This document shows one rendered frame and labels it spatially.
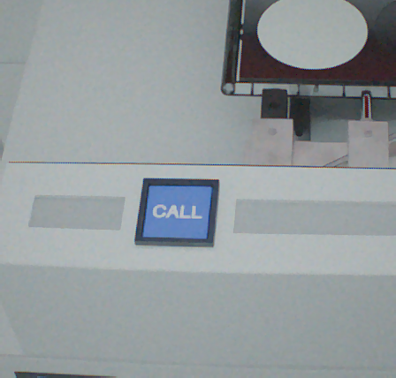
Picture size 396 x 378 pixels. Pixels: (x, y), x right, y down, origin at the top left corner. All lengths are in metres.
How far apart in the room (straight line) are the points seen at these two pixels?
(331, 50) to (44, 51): 0.31
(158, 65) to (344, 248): 0.38
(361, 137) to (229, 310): 0.19
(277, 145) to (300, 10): 0.17
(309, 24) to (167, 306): 0.32
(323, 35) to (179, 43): 0.18
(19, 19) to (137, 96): 0.46
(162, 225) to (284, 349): 0.15
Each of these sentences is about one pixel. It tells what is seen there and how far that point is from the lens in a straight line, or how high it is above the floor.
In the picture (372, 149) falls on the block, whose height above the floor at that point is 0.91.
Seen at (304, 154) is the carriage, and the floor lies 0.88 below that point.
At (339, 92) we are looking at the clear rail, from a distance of 0.93.
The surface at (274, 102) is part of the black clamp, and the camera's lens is 0.90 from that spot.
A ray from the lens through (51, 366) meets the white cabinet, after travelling 0.91.
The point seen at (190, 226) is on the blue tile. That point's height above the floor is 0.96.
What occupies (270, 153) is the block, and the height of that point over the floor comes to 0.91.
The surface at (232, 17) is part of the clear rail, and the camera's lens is 0.99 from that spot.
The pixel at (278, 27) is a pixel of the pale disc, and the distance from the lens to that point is 0.98.
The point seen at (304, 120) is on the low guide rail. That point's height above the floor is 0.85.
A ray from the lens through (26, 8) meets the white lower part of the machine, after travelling 1.46.
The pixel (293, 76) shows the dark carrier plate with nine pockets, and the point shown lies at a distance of 0.94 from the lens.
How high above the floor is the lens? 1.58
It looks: 52 degrees down
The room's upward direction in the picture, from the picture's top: 8 degrees counter-clockwise
